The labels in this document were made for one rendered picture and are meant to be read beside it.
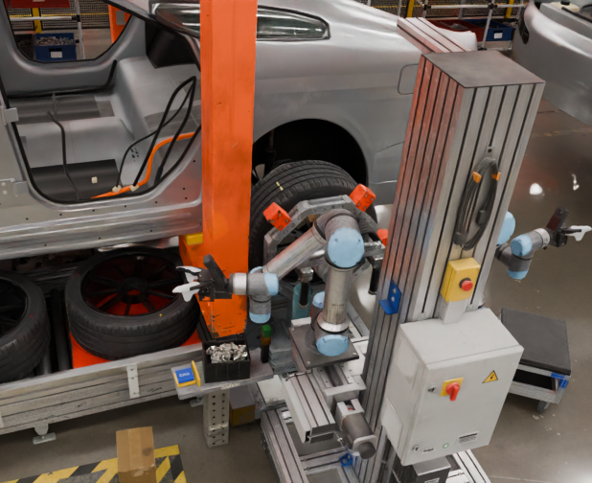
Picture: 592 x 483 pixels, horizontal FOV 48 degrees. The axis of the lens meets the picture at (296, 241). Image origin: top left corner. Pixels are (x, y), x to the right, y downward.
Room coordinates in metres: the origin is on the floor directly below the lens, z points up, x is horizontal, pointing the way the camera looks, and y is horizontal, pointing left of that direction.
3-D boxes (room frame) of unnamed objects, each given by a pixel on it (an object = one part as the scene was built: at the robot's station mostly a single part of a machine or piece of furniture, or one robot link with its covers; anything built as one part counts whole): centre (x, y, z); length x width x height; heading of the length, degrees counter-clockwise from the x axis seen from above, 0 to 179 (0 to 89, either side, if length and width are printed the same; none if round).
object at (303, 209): (2.50, -0.12, 0.85); 0.54 x 0.07 x 0.54; 114
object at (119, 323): (2.56, 0.80, 0.39); 0.66 x 0.66 x 0.24
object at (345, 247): (1.80, -0.16, 1.19); 0.15 x 0.12 x 0.55; 7
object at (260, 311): (1.78, 0.11, 1.12); 0.11 x 0.08 x 0.11; 7
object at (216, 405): (2.06, 0.31, 0.21); 0.10 x 0.10 x 0.42; 24
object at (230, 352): (2.08, 0.26, 0.51); 0.20 x 0.14 x 0.13; 105
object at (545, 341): (2.61, -1.29, 0.17); 0.43 x 0.36 x 0.34; 168
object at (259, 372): (2.07, 0.28, 0.44); 0.43 x 0.17 x 0.03; 114
